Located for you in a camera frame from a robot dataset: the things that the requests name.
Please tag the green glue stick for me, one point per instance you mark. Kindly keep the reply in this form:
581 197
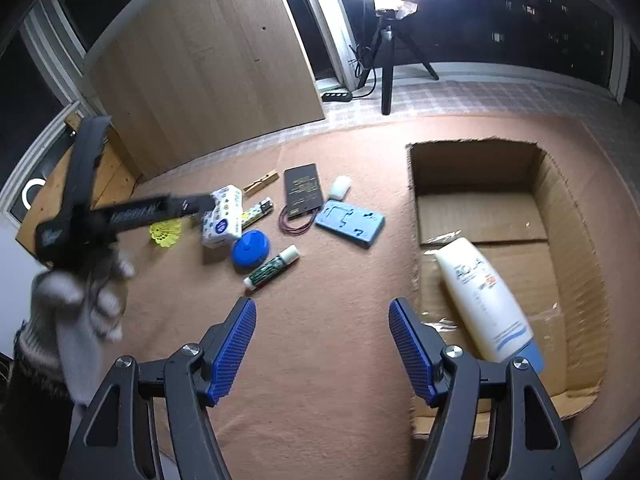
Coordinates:
272 266

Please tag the person's left forearm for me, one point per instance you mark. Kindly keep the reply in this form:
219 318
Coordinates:
35 375

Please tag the black power strip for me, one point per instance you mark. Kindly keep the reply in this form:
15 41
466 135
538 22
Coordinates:
336 95

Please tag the checkered cloth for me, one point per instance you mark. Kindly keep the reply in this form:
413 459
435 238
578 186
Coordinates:
475 95

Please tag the person's left hand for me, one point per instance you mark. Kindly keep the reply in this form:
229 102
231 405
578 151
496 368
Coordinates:
75 310

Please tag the patterned tissue pack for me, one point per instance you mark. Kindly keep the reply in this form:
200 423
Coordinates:
222 220

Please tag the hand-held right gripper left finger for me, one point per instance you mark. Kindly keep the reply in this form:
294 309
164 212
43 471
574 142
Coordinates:
232 350

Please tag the blue plastic case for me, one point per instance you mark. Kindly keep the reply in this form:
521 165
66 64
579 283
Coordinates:
350 222

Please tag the wooden plank panel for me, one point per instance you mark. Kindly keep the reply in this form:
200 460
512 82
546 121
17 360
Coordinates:
112 170

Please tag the light wooden board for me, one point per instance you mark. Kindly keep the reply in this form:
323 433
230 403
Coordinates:
210 60

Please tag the wooden clothespin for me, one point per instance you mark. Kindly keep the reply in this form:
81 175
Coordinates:
260 183

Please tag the white lotion tube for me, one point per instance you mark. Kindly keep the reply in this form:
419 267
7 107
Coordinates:
480 300

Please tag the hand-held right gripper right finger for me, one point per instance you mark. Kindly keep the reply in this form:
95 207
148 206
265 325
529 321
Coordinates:
412 355

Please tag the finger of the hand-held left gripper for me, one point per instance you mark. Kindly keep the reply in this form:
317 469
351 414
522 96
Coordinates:
192 203

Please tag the cardboard box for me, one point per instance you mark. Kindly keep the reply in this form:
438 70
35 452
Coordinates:
475 220

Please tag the white window frame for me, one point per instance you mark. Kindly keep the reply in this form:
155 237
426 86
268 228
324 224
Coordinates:
330 35
50 45

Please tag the small patterned tube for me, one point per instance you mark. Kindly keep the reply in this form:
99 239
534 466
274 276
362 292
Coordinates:
257 211

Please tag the small white plastic piece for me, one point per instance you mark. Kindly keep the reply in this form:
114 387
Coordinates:
340 187

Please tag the black tripod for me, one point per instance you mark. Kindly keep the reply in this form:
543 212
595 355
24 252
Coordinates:
387 70

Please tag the yellow shuttlecock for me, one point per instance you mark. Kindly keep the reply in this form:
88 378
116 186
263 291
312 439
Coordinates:
165 234

